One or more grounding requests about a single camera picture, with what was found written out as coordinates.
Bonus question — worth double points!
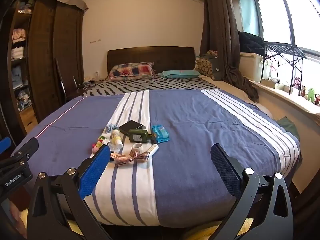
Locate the black folding rack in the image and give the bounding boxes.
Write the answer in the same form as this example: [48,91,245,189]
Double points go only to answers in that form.
[261,41,307,95]

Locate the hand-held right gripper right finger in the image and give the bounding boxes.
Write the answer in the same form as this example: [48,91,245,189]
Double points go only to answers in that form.
[210,143,294,240]

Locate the plaid pillow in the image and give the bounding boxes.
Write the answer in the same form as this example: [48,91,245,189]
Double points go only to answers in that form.
[107,62,155,81]

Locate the white storage box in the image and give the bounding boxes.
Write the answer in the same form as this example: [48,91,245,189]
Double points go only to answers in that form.
[239,52,265,83]

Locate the blue toy car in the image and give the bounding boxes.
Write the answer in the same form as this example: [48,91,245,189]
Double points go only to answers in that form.
[151,125,171,143]

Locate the green cloth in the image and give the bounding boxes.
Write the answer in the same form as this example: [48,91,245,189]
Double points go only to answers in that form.
[276,117,300,140]

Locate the white and yellow tube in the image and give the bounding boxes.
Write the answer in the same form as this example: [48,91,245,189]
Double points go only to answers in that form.
[111,129,123,148]

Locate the brown curtain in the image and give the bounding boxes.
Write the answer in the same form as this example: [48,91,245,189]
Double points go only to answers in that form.
[199,0,259,103]

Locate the stacks of folded clothes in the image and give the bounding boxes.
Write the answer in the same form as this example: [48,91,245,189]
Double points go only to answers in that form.
[10,29,33,110]

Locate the dark wooden wardrobe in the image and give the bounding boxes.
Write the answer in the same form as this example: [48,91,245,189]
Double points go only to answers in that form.
[5,0,85,130]

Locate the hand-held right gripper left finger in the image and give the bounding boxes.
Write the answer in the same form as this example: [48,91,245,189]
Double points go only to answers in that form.
[26,144,112,240]

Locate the dark wooden headboard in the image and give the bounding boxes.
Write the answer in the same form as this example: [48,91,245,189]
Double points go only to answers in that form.
[107,46,195,77]

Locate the blue white striped bedsheet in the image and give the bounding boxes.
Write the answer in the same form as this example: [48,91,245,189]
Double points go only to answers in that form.
[11,89,300,227]

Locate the black cardboard box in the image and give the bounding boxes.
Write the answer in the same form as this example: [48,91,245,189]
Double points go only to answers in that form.
[119,120,145,136]

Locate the green plastic bottle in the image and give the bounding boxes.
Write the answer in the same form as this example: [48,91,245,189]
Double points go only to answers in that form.
[127,129,157,143]

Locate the teal roller blind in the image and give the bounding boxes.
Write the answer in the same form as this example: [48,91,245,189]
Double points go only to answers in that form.
[236,0,259,37]

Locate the black jacket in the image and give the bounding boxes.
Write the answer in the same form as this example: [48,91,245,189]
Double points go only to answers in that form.
[238,31,265,55]

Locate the plaid ribbon bow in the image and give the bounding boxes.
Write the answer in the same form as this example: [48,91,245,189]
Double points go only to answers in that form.
[114,151,150,167]

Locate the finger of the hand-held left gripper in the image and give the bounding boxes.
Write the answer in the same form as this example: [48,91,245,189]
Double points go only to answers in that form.
[0,136,11,155]
[10,137,39,166]

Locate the zebra pattern blanket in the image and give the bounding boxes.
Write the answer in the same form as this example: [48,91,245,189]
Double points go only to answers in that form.
[81,76,220,97]

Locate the white stick tube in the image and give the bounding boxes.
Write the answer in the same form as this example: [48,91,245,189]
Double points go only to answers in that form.
[143,144,159,158]

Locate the colourful beaded toy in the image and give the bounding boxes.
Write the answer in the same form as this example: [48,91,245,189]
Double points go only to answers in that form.
[91,135,107,153]

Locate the small cardboard box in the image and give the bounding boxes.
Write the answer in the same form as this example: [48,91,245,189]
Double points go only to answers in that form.
[261,78,277,88]

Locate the teal pillow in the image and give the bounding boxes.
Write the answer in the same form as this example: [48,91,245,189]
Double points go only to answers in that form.
[157,69,202,79]

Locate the round patterned cushion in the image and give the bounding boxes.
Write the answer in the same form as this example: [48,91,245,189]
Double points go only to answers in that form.
[194,50,217,79]

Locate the pink flat packet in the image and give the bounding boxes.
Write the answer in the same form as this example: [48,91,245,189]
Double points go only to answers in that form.
[110,152,130,162]

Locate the white tape roll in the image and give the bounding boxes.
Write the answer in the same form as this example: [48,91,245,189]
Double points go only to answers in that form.
[130,143,143,157]

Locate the charger cables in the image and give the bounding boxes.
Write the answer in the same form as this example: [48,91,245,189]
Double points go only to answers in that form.
[77,79,100,89]

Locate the dark green cushion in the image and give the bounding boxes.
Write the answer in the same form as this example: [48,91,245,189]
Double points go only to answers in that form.
[211,55,227,80]

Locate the window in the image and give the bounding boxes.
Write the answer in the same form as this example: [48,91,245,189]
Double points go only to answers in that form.
[254,0,320,63]

